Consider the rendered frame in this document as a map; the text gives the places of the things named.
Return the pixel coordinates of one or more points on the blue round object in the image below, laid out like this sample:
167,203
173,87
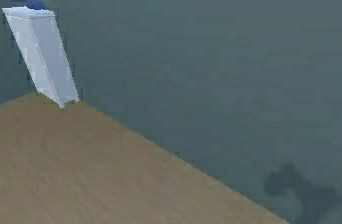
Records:
36,4

